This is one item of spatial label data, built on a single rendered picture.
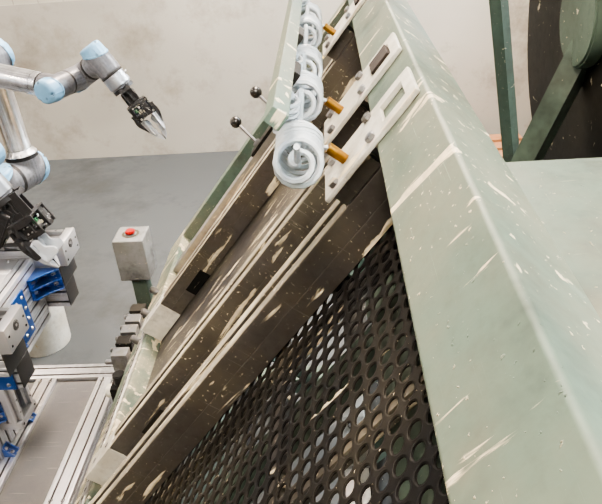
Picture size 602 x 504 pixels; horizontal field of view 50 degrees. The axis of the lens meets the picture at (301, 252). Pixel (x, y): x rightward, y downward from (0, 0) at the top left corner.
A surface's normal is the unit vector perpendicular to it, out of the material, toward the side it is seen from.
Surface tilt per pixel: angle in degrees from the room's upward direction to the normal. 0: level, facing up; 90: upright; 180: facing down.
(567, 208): 0
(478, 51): 90
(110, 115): 90
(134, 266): 90
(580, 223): 0
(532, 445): 51
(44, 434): 0
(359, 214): 90
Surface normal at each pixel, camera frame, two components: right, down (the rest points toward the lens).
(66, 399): -0.07, -0.85
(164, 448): -0.03, 0.52
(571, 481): -0.82, -0.50
